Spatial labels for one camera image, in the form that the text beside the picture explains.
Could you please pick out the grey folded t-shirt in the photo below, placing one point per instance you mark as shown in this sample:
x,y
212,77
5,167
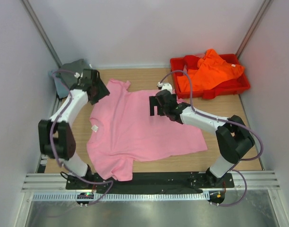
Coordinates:
x,y
70,69

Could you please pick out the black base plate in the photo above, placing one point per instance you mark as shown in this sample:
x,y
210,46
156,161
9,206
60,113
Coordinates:
x,y
154,183

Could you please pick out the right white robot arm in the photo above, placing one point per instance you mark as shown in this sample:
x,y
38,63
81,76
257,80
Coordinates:
x,y
233,137

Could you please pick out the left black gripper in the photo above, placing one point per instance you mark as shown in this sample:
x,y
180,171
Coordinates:
x,y
104,91

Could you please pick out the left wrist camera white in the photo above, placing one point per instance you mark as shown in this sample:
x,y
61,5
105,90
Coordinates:
x,y
79,76

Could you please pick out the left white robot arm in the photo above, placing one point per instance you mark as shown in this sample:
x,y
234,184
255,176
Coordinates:
x,y
56,138

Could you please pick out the white slotted cable duct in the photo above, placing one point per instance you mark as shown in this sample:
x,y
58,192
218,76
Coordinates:
x,y
88,197

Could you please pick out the light blue folded t-shirt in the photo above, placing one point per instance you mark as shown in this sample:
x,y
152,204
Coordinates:
x,y
62,92

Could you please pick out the pink t-shirt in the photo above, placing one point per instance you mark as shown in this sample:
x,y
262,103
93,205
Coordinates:
x,y
123,132

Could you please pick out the orange t-shirt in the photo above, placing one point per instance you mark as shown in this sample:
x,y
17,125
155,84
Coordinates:
x,y
207,72

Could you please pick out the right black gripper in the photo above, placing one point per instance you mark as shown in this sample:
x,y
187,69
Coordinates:
x,y
153,101

